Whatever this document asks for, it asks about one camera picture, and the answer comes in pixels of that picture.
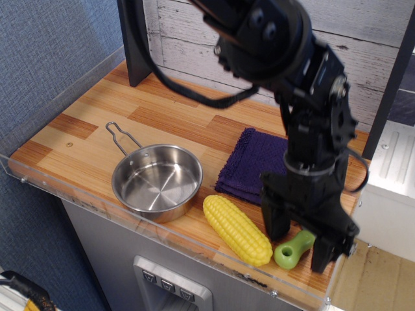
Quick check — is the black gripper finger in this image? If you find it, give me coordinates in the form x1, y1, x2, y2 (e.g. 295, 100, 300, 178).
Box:
261, 194, 291, 241
311, 236, 339, 273

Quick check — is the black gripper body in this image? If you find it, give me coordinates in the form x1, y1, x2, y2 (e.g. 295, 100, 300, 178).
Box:
260, 158, 359, 256

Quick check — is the green handled grey spatula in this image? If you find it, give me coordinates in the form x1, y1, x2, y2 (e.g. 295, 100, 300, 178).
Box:
274, 230, 316, 270

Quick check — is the yellow toy corn cob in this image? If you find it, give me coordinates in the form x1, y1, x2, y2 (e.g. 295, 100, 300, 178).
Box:
203, 195, 273, 267

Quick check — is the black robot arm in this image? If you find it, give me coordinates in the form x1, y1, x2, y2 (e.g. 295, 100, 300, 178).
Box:
195, 1, 359, 273

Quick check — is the purple folded cloth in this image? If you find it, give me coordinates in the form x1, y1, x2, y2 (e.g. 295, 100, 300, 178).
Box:
215, 128, 288, 205

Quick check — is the stainless steel pan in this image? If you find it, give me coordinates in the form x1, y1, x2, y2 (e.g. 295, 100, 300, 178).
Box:
106, 122, 204, 223

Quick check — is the silver dispenser button panel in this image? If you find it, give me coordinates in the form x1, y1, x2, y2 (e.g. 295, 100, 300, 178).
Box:
133, 255, 213, 310

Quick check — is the grey toy kitchen cabinet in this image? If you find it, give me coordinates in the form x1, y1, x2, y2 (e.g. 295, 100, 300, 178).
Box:
63, 201, 297, 310

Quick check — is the yellow black object bottom left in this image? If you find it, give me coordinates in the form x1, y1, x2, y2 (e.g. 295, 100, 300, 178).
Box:
1, 271, 58, 310

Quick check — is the dark right shelf post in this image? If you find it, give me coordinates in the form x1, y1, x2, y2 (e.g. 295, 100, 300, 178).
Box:
362, 7, 414, 160

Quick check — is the dark shelf post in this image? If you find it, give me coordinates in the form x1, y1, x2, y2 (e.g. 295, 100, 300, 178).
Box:
117, 0, 151, 87
362, 7, 414, 160

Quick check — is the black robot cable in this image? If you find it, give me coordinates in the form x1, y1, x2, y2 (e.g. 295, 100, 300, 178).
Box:
128, 0, 370, 194

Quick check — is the dark left shelf post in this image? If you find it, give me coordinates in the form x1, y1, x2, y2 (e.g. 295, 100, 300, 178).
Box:
117, 0, 151, 87

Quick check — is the clear acrylic guard rail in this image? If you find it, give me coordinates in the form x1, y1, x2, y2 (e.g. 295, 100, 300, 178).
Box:
0, 45, 371, 308

